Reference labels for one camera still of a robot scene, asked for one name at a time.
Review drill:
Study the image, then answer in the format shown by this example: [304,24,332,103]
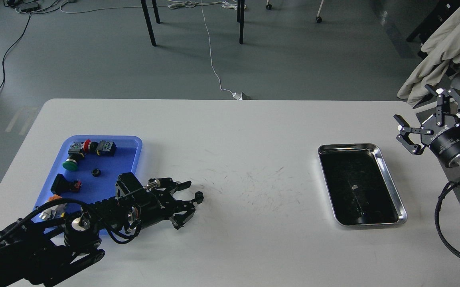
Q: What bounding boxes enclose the yellow push button switch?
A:
[38,205,65,220]

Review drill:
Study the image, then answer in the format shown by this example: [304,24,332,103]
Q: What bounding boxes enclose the blue plastic tray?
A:
[34,135,143,224]

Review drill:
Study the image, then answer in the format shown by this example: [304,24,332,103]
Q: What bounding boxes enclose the silver metal tray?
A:
[318,143,407,229]

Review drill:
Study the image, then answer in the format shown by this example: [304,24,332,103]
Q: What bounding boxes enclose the black red switch part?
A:
[50,174,82,195]

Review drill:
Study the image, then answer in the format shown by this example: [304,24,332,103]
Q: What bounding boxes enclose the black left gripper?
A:
[116,172,204,232]

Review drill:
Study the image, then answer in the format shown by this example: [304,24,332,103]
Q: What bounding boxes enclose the black table leg left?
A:
[140,0,161,47]

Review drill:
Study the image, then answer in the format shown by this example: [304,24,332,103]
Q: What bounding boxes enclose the beige jacket on chair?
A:
[397,7,460,106]

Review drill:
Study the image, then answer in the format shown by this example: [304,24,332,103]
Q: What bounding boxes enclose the black table leg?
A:
[237,0,245,44]
[140,0,161,47]

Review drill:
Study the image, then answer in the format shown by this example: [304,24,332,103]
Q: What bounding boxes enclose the black table leg right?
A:
[237,0,245,44]

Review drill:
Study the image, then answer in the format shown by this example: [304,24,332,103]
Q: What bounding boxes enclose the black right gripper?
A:
[393,84,460,168]

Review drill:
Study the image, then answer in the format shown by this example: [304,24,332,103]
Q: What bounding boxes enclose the orange grey contact block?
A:
[47,194,62,202]

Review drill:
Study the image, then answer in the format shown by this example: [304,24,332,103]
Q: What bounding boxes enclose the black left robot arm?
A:
[0,172,204,287]

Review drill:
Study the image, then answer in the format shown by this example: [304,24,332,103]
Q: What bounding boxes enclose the green push button switch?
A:
[61,154,84,171]

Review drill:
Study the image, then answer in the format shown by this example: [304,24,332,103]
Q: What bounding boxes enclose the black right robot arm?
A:
[394,84,460,260]

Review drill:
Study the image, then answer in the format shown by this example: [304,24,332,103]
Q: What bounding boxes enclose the black floor cable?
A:
[0,12,33,160]

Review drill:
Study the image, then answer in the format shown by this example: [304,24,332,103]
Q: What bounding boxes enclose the red push button switch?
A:
[67,139,91,158]

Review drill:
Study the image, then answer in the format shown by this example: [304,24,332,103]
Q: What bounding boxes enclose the small black gear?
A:
[91,168,101,177]
[195,191,204,202]

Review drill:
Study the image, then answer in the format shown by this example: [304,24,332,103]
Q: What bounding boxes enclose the white cable with adapter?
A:
[201,0,251,101]

